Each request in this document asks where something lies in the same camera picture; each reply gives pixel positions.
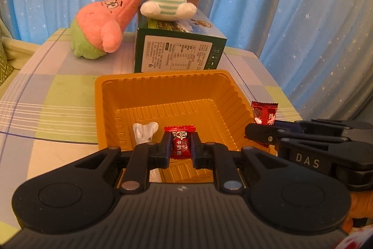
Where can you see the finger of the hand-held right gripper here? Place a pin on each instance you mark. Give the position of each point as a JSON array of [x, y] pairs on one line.
[[260, 133], [288, 125]]

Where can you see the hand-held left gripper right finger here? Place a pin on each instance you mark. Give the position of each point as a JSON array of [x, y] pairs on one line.
[[195, 151]]

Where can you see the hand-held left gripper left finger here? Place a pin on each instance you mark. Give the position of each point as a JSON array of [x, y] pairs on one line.
[[167, 149]]

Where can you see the red candy with white face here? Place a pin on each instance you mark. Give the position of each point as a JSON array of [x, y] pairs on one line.
[[180, 144]]

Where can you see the orange plastic tray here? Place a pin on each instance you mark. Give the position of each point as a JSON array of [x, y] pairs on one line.
[[174, 97]]

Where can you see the person's right hand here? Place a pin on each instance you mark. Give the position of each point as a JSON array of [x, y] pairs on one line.
[[362, 205]]

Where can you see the silver wrapped candy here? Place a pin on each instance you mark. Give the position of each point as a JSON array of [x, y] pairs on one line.
[[144, 132]]

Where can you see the red white printed cloth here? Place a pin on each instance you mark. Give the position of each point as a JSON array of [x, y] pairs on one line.
[[351, 243]]

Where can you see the green carton box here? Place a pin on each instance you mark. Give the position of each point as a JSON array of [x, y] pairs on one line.
[[174, 50]]

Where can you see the checked tablecloth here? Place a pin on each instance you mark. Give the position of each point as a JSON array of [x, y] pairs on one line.
[[58, 97]]

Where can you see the blue star curtain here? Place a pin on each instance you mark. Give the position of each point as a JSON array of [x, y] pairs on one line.
[[276, 4]]

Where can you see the pink starfish plush toy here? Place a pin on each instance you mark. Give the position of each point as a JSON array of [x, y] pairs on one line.
[[102, 21]]

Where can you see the pale green sofa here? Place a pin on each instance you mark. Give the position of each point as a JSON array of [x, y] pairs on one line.
[[20, 47]]

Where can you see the green zigzag cushion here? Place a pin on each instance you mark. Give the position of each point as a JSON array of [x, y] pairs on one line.
[[3, 65]]

